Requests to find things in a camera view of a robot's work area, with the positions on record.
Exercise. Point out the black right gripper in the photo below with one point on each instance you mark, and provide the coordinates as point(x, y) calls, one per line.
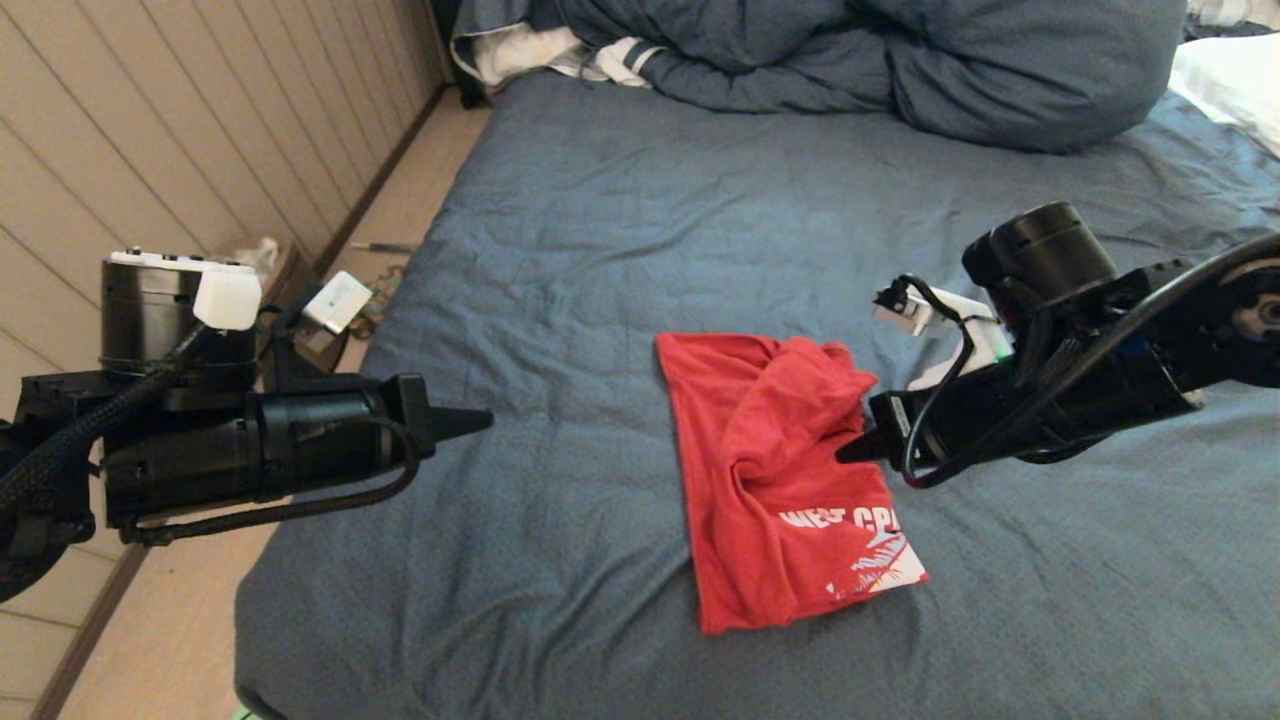
point(1060, 410)

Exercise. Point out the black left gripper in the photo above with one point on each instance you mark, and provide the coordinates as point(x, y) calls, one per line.
point(300, 440)

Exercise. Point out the red t-shirt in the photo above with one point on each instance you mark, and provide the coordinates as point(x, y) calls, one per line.
point(760, 480)

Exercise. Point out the brown waste bin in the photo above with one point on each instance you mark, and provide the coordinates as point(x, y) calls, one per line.
point(320, 352)

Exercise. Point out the blue-grey bed sheet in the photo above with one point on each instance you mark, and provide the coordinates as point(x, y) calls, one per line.
point(520, 580)

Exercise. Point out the thin metal tool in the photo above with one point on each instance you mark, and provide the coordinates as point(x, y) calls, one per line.
point(380, 246)

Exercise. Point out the clear plastic bin bag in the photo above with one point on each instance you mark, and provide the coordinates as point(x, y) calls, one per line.
point(260, 258)

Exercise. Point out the white striped cloth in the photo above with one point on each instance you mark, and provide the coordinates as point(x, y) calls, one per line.
point(520, 50)

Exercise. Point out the blue crumpled duvet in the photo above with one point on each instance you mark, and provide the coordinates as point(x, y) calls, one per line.
point(950, 70)

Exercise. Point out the white pillow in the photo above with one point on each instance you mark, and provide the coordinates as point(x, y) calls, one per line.
point(1235, 80)

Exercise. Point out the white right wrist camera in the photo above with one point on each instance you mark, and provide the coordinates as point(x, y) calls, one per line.
point(950, 315)

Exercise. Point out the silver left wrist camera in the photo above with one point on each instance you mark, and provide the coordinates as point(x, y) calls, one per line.
point(338, 302)

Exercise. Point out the black left camera bracket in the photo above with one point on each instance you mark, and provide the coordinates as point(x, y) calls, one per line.
point(285, 350)

